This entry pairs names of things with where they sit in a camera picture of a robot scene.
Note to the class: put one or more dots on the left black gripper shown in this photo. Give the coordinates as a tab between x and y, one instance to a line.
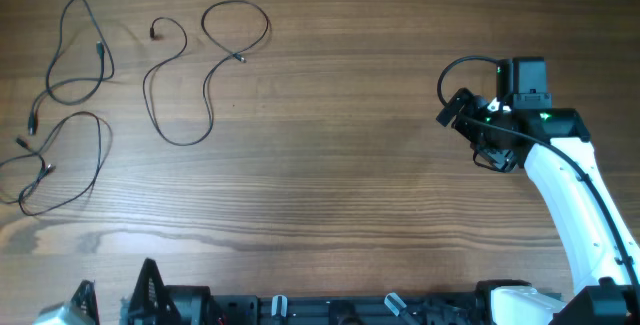
168	311

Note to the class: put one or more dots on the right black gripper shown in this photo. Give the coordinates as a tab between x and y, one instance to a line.
475	105

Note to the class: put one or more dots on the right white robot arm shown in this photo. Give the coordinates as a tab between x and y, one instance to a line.
520	128

